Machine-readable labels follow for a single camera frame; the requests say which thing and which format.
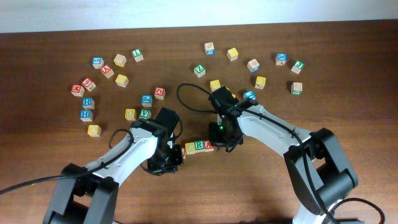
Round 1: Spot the red M block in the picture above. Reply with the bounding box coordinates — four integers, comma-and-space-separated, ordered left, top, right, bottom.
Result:
71, 85, 85, 97

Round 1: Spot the wood block green side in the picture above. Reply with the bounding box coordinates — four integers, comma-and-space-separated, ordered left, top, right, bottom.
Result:
290, 82, 303, 95

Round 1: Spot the blue K block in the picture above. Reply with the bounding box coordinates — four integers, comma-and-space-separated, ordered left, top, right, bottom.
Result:
275, 53, 287, 66

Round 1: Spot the green Z block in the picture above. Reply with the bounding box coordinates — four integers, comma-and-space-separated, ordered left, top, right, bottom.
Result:
193, 65, 206, 78

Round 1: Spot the green J block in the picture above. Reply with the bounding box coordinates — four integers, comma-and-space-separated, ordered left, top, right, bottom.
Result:
291, 60, 305, 74

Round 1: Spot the wood block blue edge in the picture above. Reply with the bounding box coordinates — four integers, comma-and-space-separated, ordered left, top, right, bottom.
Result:
247, 59, 260, 73

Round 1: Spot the blue h block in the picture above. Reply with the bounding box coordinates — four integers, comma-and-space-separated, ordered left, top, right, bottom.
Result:
80, 110, 93, 122
82, 98, 95, 110

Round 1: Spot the yellow block right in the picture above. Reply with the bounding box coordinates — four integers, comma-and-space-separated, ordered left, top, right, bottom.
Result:
255, 76, 266, 90

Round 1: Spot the blue H block upper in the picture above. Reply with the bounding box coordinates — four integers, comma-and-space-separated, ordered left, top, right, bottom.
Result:
82, 98, 95, 110

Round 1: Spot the green V block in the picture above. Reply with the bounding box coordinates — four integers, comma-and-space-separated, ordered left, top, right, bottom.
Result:
139, 108, 152, 119

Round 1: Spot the green R block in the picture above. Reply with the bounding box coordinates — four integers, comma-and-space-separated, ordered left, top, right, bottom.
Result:
194, 140, 205, 153

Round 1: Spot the red a block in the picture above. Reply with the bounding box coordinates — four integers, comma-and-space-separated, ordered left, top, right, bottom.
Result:
204, 140, 215, 152
100, 64, 114, 78

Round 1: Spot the yellow D block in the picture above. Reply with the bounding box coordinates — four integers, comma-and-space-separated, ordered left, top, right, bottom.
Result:
87, 124, 101, 137

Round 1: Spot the yellow block upper left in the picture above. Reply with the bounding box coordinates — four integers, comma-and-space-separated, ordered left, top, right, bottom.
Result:
115, 74, 129, 88

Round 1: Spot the yellow C block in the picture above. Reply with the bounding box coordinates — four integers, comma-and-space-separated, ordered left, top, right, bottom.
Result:
185, 142, 195, 155

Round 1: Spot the yellow block top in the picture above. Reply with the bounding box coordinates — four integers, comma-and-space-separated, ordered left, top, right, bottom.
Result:
227, 47, 239, 61

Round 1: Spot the yellow O block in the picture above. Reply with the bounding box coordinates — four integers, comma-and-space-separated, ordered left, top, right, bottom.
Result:
124, 108, 137, 121

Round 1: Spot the blue 5 block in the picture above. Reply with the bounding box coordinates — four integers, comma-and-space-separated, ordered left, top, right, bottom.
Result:
91, 57, 104, 69

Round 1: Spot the yellow S block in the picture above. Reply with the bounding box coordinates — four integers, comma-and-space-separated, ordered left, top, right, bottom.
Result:
210, 80, 221, 92

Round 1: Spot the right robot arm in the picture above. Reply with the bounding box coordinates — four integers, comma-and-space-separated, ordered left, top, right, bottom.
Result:
208, 87, 358, 223

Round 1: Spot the blue P block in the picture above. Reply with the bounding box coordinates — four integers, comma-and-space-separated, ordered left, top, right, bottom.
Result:
141, 95, 153, 107

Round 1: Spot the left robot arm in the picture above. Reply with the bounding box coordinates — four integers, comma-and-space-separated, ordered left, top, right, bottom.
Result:
43, 108, 183, 223

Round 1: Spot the red 6 block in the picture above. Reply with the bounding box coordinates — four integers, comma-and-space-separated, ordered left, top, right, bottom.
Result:
81, 77, 96, 91

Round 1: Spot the plain wood yellow block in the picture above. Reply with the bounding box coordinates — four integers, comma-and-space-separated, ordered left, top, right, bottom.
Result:
114, 54, 127, 67

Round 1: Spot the wood block blue side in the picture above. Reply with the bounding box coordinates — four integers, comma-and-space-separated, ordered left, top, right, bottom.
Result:
205, 42, 215, 55

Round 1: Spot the red I block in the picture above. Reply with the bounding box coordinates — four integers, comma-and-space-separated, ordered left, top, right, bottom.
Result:
182, 147, 186, 159

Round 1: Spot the green L block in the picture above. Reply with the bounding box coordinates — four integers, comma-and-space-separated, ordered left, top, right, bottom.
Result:
132, 49, 144, 62

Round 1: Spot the blue E block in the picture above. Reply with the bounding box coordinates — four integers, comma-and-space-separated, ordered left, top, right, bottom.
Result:
243, 90, 256, 100

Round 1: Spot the red Q block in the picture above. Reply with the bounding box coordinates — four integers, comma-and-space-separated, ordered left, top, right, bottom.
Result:
154, 87, 165, 100

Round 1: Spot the blue H block lower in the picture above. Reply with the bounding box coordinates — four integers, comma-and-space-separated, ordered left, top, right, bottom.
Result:
80, 110, 93, 122

